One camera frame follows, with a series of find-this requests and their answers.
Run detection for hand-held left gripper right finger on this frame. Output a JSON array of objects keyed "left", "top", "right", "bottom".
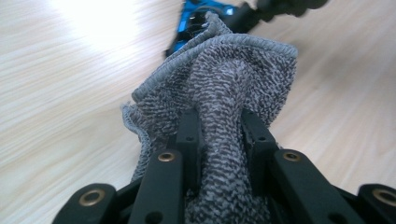
[{"left": 242, "top": 107, "right": 278, "bottom": 196}]

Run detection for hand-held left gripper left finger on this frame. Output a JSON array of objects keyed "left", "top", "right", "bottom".
[{"left": 175, "top": 107, "right": 204, "bottom": 191}]

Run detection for grey terry towel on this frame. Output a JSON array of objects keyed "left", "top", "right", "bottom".
[{"left": 120, "top": 11, "right": 299, "bottom": 224}]

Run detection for blue toy car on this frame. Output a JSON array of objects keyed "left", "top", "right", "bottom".
[{"left": 163, "top": 0, "right": 238, "bottom": 58}]

